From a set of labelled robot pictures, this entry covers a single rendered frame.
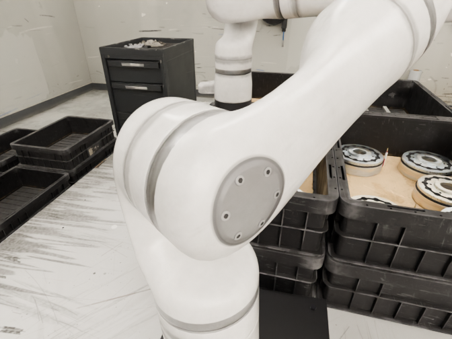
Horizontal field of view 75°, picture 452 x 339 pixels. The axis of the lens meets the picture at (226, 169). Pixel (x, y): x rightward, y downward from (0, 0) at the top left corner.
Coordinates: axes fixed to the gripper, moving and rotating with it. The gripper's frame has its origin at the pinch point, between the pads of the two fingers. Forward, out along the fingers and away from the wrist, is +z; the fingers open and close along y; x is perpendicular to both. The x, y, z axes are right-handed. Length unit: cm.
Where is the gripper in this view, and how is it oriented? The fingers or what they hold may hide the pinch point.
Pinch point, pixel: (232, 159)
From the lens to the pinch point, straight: 66.5
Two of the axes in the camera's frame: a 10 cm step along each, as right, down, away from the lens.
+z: 0.0, 8.7, 5.0
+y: 8.6, -2.6, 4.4
